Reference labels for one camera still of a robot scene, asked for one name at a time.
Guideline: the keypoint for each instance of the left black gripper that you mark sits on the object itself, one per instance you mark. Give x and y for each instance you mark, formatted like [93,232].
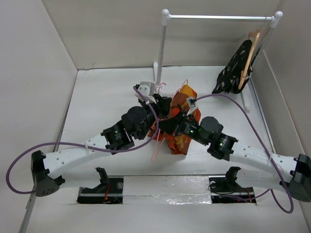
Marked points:
[162,107]

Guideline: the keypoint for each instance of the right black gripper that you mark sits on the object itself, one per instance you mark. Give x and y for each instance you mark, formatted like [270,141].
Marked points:
[182,120]

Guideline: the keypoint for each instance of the orange camouflage trousers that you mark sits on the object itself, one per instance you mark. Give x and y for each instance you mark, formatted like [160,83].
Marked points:
[180,144]

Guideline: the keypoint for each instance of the pink wire hanger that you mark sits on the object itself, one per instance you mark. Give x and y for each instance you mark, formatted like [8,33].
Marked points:
[159,143]

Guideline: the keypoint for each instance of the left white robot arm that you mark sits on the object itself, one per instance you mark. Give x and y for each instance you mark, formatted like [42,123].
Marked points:
[50,171]

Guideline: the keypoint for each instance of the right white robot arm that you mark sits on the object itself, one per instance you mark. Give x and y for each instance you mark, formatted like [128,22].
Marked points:
[269,171]

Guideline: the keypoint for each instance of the wooden clothes hanger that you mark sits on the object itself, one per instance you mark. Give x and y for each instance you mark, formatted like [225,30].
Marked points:
[255,35]

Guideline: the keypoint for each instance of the black white patterned garment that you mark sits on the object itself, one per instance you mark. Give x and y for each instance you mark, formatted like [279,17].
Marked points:
[228,79]

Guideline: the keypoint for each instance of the white metal clothes rack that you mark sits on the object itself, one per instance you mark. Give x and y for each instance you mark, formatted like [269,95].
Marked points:
[166,16]

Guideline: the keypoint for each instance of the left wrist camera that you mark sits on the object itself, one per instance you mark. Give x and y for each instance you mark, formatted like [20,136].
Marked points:
[145,92]

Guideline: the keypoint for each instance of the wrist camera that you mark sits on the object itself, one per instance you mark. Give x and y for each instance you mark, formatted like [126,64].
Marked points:
[192,103]
[145,92]

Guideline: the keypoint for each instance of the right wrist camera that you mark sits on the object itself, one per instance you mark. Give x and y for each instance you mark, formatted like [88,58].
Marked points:
[192,103]

